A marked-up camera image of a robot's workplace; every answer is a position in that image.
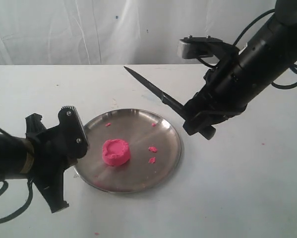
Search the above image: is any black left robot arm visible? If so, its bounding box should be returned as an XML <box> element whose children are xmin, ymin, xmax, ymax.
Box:
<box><xmin>0</xmin><ymin>106</ymin><xmax>89</xmax><ymax>213</ymax></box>

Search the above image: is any pink crumb upper right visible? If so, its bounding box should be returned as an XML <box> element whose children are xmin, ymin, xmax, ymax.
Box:
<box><xmin>148</xmin><ymin>146</ymin><xmax>158</xmax><ymax>153</ymax></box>

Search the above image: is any pink crumb lower right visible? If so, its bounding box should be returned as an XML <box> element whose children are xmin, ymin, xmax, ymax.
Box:
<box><xmin>149</xmin><ymin>157</ymin><xmax>156</xmax><ymax>164</ymax></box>

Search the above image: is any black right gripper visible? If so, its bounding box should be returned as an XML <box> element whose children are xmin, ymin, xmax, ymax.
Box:
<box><xmin>183</xmin><ymin>69</ymin><xmax>247</xmax><ymax>140</ymax></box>

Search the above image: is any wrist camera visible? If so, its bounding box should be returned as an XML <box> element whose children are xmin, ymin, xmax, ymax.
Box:
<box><xmin>177</xmin><ymin>36</ymin><xmax>239</xmax><ymax>60</ymax></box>
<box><xmin>58</xmin><ymin>106</ymin><xmax>89</xmax><ymax>159</ymax></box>

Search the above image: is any pink dough lump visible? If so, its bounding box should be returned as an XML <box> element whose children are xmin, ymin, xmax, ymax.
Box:
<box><xmin>102</xmin><ymin>139</ymin><xmax>131</xmax><ymax>166</ymax></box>

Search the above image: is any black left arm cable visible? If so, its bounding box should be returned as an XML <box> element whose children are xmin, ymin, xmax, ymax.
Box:
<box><xmin>0</xmin><ymin>121</ymin><xmax>35</xmax><ymax>223</ymax></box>

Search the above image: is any black knife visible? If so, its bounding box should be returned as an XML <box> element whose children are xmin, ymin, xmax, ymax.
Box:
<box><xmin>124</xmin><ymin>66</ymin><xmax>187</xmax><ymax>120</ymax></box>

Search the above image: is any white backdrop curtain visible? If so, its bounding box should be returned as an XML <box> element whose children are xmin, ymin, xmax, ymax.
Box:
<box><xmin>0</xmin><ymin>0</ymin><xmax>297</xmax><ymax>66</ymax></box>

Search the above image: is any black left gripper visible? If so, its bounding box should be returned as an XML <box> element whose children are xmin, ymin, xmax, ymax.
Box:
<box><xmin>25</xmin><ymin>113</ymin><xmax>78</xmax><ymax>213</ymax></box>

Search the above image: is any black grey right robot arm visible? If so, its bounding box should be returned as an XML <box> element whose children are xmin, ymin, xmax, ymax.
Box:
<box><xmin>180</xmin><ymin>0</ymin><xmax>297</xmax><ymax>139</ymax></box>

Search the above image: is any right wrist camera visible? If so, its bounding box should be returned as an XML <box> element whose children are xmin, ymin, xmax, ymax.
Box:
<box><xmin>177</xmin><ymin>36</ymin><xmax>239</xmax><ymax>60</ymax></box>

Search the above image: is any round steel plate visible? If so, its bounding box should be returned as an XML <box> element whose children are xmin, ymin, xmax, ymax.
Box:
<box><xmin>75</xmin><ymin>109</ymin><xmax>182</xmax><ymax>193</ymax></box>

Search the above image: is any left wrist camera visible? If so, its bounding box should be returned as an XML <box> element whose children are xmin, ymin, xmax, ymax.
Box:
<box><xmin>58</xmin><ymin>106</ymin><xmax>89</xmax><ymax>159</ymax></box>

